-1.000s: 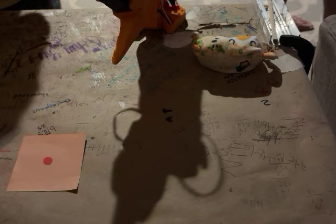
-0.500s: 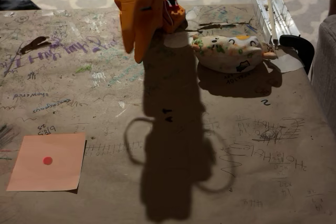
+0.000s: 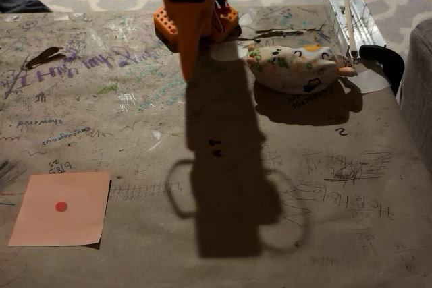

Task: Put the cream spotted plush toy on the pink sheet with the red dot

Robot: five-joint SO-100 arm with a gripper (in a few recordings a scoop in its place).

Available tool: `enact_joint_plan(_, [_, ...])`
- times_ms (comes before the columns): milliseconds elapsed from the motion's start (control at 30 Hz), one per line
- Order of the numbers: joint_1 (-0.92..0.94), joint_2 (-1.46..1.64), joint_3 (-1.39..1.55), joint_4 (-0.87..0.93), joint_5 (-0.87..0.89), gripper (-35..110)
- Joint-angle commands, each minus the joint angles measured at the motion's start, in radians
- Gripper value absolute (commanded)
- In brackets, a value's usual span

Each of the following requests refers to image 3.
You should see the white cat plush toy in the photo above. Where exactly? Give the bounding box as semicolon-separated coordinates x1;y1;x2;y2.
245;44;356;94

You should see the orange robot arm with base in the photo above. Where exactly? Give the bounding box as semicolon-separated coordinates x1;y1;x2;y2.
153;0;240;53

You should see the white torn paper patch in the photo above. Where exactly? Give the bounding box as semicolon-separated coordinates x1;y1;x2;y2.
344;65;392;94
211;43;249;62

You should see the brown scribbled paper table cover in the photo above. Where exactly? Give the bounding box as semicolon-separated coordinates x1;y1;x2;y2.
0;5;432;288

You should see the cream wooden stick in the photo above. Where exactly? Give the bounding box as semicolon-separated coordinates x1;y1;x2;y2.
344;0;358;57

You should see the pink square sticky note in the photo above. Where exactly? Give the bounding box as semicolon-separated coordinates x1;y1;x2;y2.
8;170;111;247

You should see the grey upholstered sofa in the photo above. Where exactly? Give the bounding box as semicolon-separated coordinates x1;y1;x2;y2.
400;20;432;165

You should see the red white servo cable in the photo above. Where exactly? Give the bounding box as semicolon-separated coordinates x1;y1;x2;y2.
211;1;227;38

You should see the black clamp handle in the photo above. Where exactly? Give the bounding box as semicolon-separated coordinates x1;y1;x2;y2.
358;44;405;95

